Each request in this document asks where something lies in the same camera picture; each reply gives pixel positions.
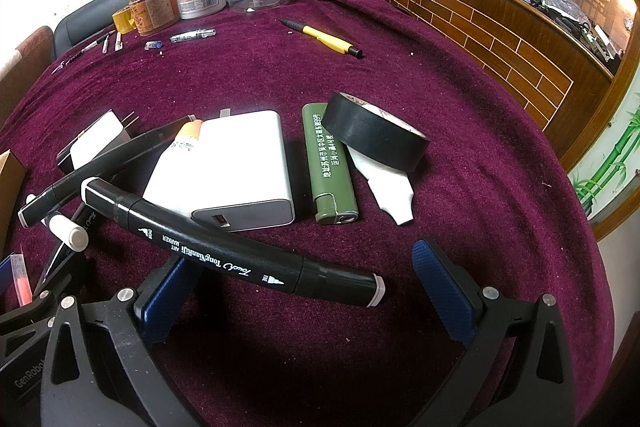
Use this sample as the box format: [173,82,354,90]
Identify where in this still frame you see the wooden counter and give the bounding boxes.
[382,0,628,175]

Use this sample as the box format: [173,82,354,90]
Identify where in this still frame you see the black sofa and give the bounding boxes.
[52,13,120,60]

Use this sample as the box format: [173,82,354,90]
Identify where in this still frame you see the maroon tablecloth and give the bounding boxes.
[0,0,616,427]

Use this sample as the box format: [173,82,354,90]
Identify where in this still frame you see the tweezers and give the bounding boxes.
[50,38,109,76]

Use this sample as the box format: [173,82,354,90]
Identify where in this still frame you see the pen refill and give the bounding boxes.
[169,28,217,44]

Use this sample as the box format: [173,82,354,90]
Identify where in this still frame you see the orange container with sticks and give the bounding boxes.
[124,0,181,34]

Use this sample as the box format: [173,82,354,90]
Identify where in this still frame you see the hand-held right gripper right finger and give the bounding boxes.
[411,238,577,427]

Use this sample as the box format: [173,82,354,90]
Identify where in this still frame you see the brown chair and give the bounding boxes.
[0,26,55,110]

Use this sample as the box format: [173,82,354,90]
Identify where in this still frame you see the black art marker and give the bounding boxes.
[81,177,386,309]

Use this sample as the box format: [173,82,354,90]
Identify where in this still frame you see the cardboard box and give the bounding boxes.
[0,149,29,260]

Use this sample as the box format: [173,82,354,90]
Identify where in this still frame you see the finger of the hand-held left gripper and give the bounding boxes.
[35,247,83,303]

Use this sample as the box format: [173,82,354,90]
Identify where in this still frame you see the white tube orange cap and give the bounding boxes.
[165,119,204,154]

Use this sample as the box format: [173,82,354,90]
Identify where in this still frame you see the yellow pen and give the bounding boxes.
[279,18,364,58]

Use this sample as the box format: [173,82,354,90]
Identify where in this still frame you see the black marker grey cap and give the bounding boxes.
[18,116,201,229]

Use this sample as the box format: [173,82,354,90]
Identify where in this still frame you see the orange pen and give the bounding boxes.
[12,254,34,308]

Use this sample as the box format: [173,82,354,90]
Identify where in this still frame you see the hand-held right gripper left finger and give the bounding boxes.
[39,256,202,427]

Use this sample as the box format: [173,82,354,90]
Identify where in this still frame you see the white paper piece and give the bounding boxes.
[347,146,416,228]

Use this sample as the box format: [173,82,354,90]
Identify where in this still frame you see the marker with white cap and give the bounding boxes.
[42,213,90,254]

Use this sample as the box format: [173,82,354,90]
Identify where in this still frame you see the black tape roll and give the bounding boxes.
[320,90,431,174]

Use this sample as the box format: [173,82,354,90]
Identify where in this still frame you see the green lighter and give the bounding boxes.
[301,102,360,226]

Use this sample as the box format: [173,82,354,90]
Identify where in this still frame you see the bamboo wall picture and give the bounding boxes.
[566,106,640,220]

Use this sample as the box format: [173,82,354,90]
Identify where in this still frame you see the white charger plug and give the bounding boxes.
[56,109,142,174]

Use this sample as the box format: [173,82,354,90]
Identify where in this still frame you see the white power bank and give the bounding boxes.
[142,109,296,234]

